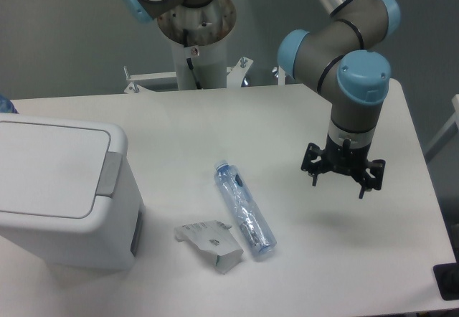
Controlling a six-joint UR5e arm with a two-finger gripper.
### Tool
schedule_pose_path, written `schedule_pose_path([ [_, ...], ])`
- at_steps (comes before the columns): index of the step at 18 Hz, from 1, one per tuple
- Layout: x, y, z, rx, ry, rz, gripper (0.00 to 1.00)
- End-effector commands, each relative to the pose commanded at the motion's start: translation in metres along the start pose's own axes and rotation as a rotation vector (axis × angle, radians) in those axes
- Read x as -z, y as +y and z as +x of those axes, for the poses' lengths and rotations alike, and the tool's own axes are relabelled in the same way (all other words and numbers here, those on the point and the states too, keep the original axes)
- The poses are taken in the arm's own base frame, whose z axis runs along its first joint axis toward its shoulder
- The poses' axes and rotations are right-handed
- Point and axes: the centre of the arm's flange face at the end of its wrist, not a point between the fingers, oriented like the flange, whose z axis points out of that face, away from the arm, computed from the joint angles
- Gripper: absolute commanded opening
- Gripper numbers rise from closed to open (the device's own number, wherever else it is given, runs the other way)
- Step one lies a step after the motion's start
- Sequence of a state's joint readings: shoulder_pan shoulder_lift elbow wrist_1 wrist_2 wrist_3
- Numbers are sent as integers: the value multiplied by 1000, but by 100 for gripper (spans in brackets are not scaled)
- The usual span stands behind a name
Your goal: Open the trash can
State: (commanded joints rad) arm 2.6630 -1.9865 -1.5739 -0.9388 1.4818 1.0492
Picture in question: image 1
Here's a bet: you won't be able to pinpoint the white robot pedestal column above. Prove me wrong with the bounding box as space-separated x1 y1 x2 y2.
156 0 237 90

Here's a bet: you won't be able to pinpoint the flattened white carton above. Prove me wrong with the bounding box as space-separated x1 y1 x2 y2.
174 220 244 274

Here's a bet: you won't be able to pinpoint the white trash can body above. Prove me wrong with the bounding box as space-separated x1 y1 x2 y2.
1 113 145 270

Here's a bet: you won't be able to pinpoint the grey robot arm, blue caps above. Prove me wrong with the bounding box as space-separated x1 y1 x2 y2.
124 0 401 192

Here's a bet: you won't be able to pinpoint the white frame at right edge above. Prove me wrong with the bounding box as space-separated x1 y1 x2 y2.
424 94 458 163

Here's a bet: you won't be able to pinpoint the clear empty plastic bottle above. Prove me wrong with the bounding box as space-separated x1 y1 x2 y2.
214 160 277 262

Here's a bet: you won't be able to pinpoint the white metal mounting bracket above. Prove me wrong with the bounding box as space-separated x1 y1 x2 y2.
123 57 255 94

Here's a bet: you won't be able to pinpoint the white trash can lid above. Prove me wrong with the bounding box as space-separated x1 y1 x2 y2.
1 118 127 219

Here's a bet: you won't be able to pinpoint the black clamp at table edge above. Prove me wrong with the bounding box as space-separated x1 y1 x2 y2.
433 262 458 301

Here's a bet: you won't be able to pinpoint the black cable on pedestal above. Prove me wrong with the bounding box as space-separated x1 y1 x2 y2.
181 28 202 90

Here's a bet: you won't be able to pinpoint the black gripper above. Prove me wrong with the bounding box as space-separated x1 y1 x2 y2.
301 133 386 199

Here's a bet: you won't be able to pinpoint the blue patterned object left edge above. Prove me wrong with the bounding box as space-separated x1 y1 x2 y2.
0 95 19 114

